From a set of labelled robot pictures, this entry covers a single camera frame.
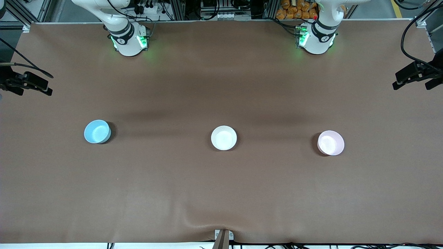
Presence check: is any blue plastic bowl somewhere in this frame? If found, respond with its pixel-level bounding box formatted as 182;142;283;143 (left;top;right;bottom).
84;120;112;144

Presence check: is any pink plastic bowl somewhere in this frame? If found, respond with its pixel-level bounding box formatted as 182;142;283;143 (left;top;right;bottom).
317;130;345;156

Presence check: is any white plastic bowl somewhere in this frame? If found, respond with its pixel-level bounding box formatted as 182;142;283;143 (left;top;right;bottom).
211;126;238;151

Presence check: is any pile of orange packets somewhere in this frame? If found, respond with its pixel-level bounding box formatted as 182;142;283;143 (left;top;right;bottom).
276;0;318;20

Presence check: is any white power strip with plugs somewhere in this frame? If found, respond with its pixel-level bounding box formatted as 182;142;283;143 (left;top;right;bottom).
133;0;164;15

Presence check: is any white socket strip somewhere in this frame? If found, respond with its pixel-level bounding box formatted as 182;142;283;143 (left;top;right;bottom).
214;11;240;20

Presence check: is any brown table mat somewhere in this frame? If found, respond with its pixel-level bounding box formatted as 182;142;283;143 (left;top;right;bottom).
0;20;443;244

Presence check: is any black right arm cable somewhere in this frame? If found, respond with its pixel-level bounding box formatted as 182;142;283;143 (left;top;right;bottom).
0;37;54;79

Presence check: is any aluminium frame profile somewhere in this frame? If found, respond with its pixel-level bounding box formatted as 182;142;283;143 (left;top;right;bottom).
263;0;278;19
169;0;186;20

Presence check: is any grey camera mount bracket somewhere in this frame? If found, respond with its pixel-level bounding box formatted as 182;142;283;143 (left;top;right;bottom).
212;229;234;249

